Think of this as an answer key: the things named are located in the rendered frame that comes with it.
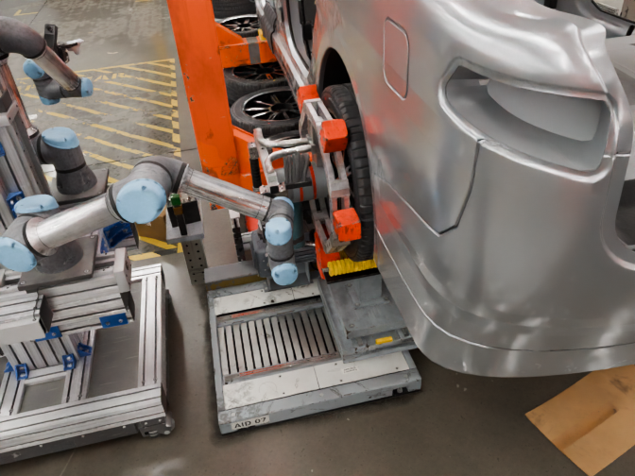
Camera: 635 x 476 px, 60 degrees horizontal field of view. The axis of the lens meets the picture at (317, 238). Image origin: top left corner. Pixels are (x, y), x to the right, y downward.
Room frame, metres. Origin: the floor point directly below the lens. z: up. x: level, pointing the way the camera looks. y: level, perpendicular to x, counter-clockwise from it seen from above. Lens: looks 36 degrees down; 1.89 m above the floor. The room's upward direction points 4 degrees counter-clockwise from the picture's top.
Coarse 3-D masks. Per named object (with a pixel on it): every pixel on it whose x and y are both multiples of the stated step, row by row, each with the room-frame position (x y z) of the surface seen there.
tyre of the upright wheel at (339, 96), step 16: (320, 96) 2.00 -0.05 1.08; (336, 96) 1.76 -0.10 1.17; (352, 96) 1.75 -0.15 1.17; (336, 112) 1.74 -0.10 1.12; (352, 112) 1.66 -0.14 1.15; (352, 128) 1.61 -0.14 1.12; (352, 144) 1.57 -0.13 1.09; (352, 160) 1.55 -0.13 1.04; (352, 176) 1.55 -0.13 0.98; (368, 176) 1.50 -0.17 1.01; (368, 192) 1.48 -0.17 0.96; (368, 208) 1.47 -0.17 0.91; (368, 224) 1.46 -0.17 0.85; (368, 240) 1.48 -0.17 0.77; (352, 256) 1.58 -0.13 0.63; (368, 256) 1.52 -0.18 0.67
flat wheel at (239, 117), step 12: (252, 96) 3.51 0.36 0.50; (264, 96) 3.55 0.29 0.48; (276, 96) 3.53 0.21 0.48; (288, 96) 3.58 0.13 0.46; (240, 108) 3.33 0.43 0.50; (252, 108) 3.37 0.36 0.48; (264, 108) 3.35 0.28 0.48; (276, 108) 3.40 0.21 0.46; (288, 108) 3.40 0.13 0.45; (240, 120) 3.15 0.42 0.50; (252, 120) 3.13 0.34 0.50; (264, 120) 3.12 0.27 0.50; (276, 120) 3.11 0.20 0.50; (288, 120) 3.10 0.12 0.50; (252, 132) 3.07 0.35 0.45; (264, 132) 3.03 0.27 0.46; (276, 132) 3.02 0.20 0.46
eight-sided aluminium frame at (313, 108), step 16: (304, 112) 1.88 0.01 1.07; (320, 112) 1.81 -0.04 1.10; (304, 128) 1.98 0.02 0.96; (304, 144) 2.00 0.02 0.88; (320, 144) 1.62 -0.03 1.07; (336, 160) 1.59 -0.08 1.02; (336, 192) 1.51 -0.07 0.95; (320, 208) 1.92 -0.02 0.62; (336, 208) 1.51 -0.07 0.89; (320, 224) 1.81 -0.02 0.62; (320, 240) 1.74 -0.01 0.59; (336, 240) 1.51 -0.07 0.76
